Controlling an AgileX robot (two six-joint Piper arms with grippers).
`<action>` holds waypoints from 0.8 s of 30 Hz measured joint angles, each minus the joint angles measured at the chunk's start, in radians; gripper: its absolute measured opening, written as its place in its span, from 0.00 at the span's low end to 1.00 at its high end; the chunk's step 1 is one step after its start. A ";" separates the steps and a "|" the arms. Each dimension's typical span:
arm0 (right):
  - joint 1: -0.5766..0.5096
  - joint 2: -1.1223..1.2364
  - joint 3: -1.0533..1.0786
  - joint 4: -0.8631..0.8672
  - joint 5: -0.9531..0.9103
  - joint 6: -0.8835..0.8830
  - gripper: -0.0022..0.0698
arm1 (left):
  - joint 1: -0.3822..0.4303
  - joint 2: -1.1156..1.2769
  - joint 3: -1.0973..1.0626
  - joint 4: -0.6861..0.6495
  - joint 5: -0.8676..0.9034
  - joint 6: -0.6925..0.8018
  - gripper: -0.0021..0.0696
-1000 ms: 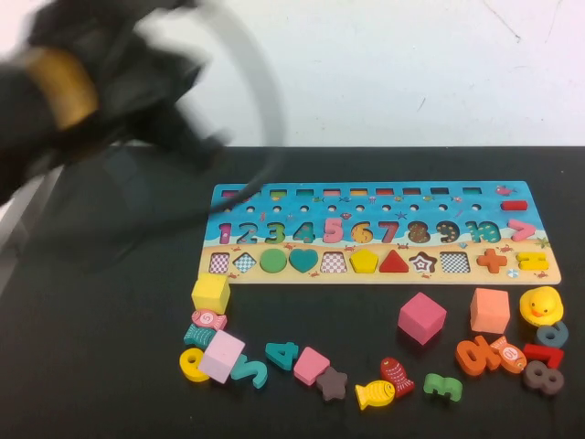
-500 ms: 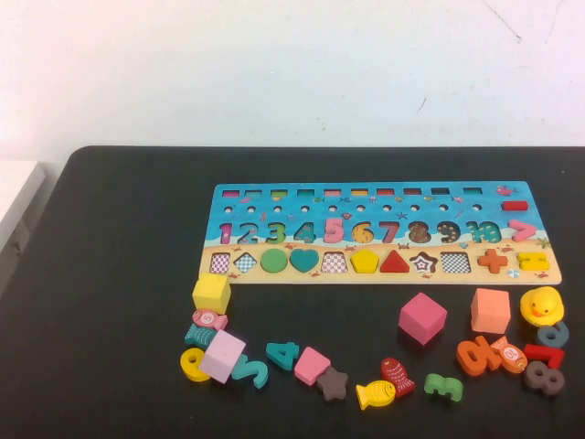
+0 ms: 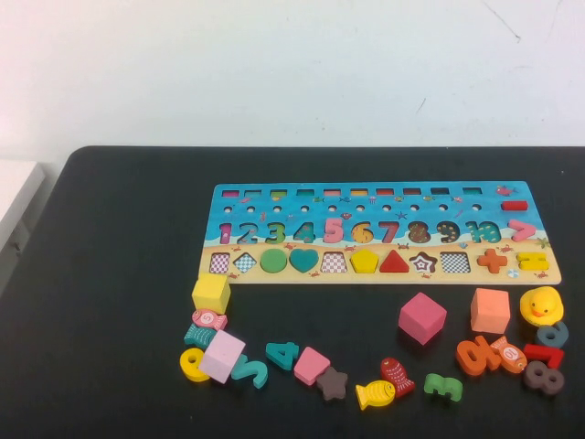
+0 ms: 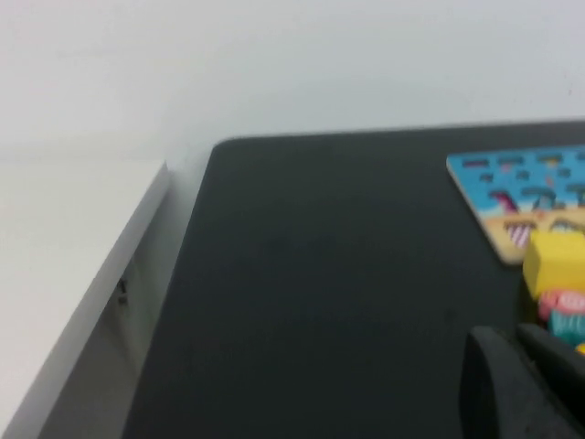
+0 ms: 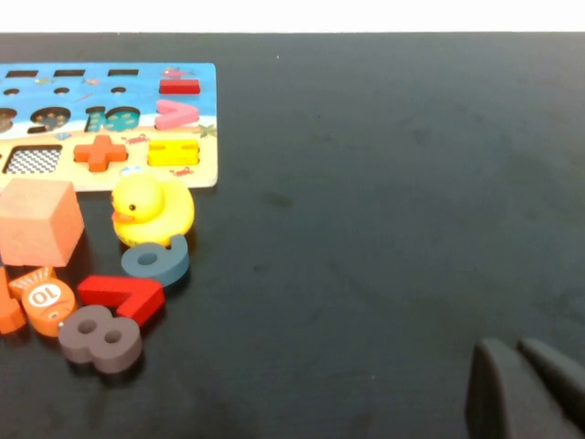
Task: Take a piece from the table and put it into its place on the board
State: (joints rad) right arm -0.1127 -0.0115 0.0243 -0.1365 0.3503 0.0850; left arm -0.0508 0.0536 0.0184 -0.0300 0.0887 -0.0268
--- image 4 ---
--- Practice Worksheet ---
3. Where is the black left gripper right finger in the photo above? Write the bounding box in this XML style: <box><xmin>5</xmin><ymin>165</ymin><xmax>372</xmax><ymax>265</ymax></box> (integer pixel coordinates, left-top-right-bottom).
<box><xmin>516</xmin><ymin>322</ymin><xmax>585</xmax><ymax>425</ymax></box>

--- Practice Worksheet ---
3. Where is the colourful wooden puzzle board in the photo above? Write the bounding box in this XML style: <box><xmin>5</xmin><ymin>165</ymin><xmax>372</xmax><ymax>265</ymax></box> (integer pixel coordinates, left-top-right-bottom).
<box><xmin>445</xmin><ymin>145</ymin><xmax>585</xmax><ymax>266</ymax></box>

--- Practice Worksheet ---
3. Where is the pink wooden fish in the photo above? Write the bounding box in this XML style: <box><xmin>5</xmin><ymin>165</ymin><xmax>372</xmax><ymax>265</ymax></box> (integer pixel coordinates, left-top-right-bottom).
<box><xmin>537</xmin><ymin>290</ymin><xmax>585</xmax><ymax>324</ymax></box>

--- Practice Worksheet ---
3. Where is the yellow cube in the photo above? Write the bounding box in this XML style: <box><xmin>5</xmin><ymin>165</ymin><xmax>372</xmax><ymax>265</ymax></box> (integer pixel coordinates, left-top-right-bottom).
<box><xmin>522</xmin><ymin>228</ymin><xmax>585</xmax><ymax>298</ymax></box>

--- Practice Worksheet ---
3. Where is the teal wooden fish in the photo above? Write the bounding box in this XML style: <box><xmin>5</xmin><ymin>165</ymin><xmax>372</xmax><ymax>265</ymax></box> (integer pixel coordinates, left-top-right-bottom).
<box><xmin>546</xmin><ymin>308</ymin><xmax>585</xmax><ymax>347</ymax></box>

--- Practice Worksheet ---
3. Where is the white side table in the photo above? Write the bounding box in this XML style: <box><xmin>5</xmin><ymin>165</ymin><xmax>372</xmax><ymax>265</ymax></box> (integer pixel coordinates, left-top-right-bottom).
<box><xmin>0</xmin><ymin>157</ymin><xmax>173</xmax><ymax>439</ymax></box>

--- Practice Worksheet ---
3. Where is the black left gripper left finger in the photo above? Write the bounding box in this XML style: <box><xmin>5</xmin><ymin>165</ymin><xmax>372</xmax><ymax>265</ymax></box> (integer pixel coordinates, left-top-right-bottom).
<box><xmin>459</xmin><ymin>325</ymin><xmax>585</xmax><ymax>439</ymax></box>

